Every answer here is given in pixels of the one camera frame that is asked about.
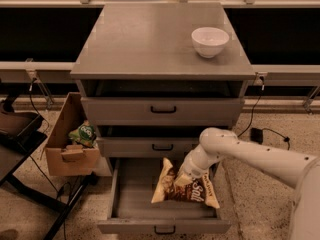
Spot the green snack bag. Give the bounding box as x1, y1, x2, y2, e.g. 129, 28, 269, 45
68, 120, 96, 148

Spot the black rolling stand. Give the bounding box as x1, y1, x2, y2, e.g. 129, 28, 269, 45
0, 96, 97, 240

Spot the grey middle drawer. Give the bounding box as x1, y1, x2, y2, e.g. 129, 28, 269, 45
97, 137, 198, 158

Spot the black power adapter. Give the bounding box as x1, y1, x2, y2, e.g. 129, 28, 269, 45
250, 128, 263, 144

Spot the grey wall rail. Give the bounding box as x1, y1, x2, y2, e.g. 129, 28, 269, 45
0, 62, 320, 86

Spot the brown chip bag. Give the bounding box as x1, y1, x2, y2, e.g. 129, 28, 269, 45
151, 158, 220, 208

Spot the white ceramic bowl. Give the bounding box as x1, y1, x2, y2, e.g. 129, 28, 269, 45
191, 27, 230, 58

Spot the grey top drawer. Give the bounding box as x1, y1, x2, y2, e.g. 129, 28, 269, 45
81, 97, 244, 128

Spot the cardboard box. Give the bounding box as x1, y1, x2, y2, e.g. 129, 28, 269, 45
45, 93, 100, 176

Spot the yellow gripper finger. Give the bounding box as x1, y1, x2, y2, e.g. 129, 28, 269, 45
174, 172, 192, 187

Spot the black floor cable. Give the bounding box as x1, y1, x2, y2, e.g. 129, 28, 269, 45
237, 75, 292, 151

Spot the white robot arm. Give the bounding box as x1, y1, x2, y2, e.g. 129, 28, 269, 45
175, 128, 320, 240

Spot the grey open bottom drawer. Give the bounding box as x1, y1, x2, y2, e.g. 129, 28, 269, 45
98, 158, 231, 235

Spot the grey drawer cabinet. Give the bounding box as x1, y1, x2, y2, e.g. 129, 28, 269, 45
69, 1, 257, 176

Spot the black cable at left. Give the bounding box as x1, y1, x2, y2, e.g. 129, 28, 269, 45
27, 77, 73, 240

